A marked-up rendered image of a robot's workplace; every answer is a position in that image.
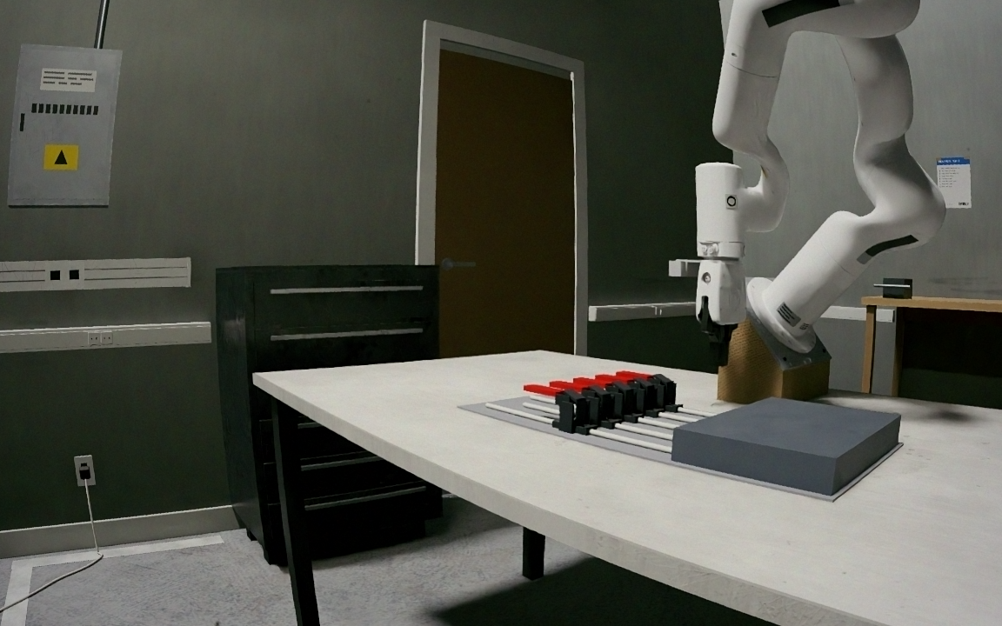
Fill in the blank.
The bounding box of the black plastic clamp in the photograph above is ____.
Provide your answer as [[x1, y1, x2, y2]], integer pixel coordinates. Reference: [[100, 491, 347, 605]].
[[633, 377, 665, 418], [588, 384, 622, 430], [562, 389, 598, 436], [653, 373, 684, 413], [611, 381, 644, 423]]

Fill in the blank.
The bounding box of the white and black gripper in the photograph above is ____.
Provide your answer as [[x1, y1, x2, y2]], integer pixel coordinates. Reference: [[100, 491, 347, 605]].
[[697, 260, 746, 367]]

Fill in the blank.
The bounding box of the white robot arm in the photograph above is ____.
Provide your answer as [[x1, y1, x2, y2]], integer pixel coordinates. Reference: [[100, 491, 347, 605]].
[[696, 0, 946, 353]]

